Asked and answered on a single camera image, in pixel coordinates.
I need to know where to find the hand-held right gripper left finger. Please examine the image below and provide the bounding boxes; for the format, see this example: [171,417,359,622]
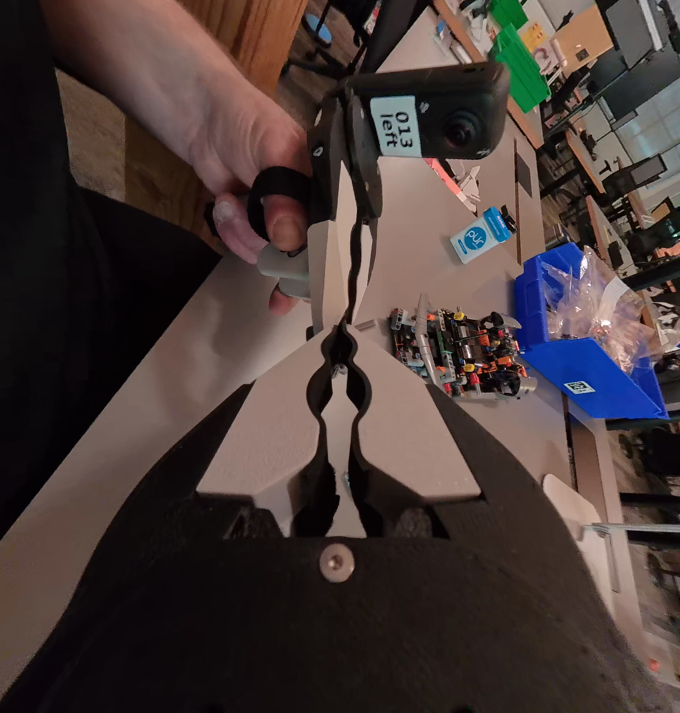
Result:
[196,326,341,538]

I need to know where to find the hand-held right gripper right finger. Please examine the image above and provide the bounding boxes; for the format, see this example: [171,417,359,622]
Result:
[343,323,482,538]

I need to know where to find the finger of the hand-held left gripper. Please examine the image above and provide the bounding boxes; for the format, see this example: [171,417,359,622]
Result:
[308,220,354,336]
[344,217,382,328]

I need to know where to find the person's left forearm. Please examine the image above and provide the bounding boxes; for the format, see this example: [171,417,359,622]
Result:
[42,0,276,143]

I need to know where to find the lego car chassis model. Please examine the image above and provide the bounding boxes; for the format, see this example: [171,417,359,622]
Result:
[389,294,540,403]

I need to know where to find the person's left hand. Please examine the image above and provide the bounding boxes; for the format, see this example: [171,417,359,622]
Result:
[187,92,314,316]

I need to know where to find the green storage bins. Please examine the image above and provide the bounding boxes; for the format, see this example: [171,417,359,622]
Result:
[488,0,553,112]

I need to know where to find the white blue gum packet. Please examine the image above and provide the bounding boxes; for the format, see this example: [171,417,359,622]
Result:
[449,207,511,264]

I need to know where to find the white stand base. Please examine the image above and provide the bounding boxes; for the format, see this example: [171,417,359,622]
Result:
[542,472,625,594]

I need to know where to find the blue bin with square tag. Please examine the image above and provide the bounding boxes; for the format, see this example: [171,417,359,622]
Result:
[513,245,671,422]

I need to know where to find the clear plastic bags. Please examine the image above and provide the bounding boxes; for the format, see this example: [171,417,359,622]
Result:
[541,245,661,357]

